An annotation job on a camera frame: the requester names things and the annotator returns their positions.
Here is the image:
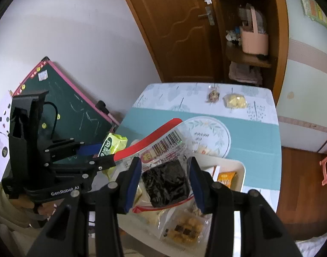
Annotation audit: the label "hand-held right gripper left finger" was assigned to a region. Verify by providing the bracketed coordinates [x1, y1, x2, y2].
[24, 157, 143, 257]

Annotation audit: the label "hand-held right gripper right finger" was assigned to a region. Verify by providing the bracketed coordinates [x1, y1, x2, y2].
[187, 157, 304, 257]

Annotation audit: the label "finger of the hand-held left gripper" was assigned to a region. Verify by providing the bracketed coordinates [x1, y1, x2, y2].
[44, 138, 103, 164]
[46, 154, 117, 193]

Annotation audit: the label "green yellow snack packet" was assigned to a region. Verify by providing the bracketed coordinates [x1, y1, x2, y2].
[98, 132, 128, 181]

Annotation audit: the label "orange snack packet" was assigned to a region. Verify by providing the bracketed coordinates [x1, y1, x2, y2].
[216, 171, 237, 189]

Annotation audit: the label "red-edged seaweed packet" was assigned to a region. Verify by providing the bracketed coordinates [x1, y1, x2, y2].
[114, 118, 195, 215]

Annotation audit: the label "white plastic tray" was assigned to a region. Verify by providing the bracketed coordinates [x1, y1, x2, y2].
[117, 151, 246, 257]

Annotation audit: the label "clear packet of square cookies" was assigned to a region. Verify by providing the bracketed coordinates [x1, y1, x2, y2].
[158, 207, 210, 248]

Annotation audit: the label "person's left forearm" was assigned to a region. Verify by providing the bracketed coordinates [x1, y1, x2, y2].
[0, 186, 50, 257]

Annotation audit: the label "person's left hand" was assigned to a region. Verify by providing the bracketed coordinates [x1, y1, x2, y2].
[18, 194, 59, 221]

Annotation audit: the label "white dotted sheet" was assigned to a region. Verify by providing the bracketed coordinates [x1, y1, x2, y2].
[0, 91, 14, 177]

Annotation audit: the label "black easel clamp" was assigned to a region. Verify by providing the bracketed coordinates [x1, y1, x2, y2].
[96, 100, 110, 115]

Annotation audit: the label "green pink-framed chalkboard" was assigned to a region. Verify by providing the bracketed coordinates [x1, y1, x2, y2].
[8, 56, 121, 166]

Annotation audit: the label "teal leaf-print tablecloth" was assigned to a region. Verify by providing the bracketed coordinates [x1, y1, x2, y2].
[118, 82, 282, 257]

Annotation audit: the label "clear packet of nuts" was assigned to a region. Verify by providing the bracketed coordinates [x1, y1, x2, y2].
[205, 84, 221, 104]

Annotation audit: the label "clear packet of yellow puffs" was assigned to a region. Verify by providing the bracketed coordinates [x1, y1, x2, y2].
[222, 92, 248, 109]

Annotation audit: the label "folded pink towels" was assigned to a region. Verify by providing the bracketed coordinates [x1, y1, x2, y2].
[228, 61, 263, 84]

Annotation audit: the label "wooden corner shelf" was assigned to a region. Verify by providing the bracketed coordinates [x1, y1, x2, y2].
[205, 0, 290, 89]

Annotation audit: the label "small plush toy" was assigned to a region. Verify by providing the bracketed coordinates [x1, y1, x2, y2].
[226, 28, 241, 45]

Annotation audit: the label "wooden door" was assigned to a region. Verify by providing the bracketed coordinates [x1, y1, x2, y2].
[114, 0, 223, 83]

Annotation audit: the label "black cable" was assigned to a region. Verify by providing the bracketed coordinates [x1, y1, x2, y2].
[43, 101, 59, 140]

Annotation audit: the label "pink handled basket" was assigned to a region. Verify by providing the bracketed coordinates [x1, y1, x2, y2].
[239, 4, 269, 55]

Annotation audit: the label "metal door handle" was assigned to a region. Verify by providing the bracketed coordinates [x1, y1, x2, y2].
[198, 6, 215, 26]

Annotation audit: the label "wall poster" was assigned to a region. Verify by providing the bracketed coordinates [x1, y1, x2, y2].
[294, 0, 327, 33]

